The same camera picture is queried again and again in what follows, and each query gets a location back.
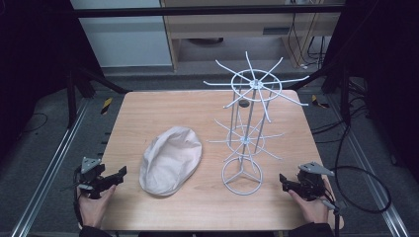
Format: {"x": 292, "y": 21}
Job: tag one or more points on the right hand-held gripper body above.
{"x": 309, "y": 184}

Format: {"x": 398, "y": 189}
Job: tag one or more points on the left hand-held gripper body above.
{"x": 89, "y": 176}

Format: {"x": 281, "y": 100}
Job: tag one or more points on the beige cap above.
{"x": 171, "y": 161}

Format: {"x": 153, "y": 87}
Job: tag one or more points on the person's right hand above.
{"x": 313, "y": 210}

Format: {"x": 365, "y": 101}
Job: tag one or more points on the person's left hand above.
{"x": 94, "y": 207}

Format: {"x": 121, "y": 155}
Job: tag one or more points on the yellow black tape strip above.
{"x": 106, "y": 106}
{"x": 318, "y": 101}

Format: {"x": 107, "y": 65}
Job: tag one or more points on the black metal stand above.
{"x": 344, "y": 95}
{"x": 71, "y": 98}

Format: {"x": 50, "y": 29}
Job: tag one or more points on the black round table grommet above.
{"x": 243, "y": 103}

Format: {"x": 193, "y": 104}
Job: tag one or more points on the black curtain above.
{"x": 388, "y": 65}
{"x": 33, "y": 59}

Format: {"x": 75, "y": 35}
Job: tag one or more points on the white cabinet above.
{"x": 122, "y": 39}

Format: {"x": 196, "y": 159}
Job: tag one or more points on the light wooden desk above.
{"x": 230, "y": 26}

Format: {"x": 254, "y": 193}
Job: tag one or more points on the aluminium floor rail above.
{"x": 372, "y": 174}
{"x": 49, "y": 171}

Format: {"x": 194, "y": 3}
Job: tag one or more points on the black horizontal frame bar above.
{"x": 197, "y": 11}

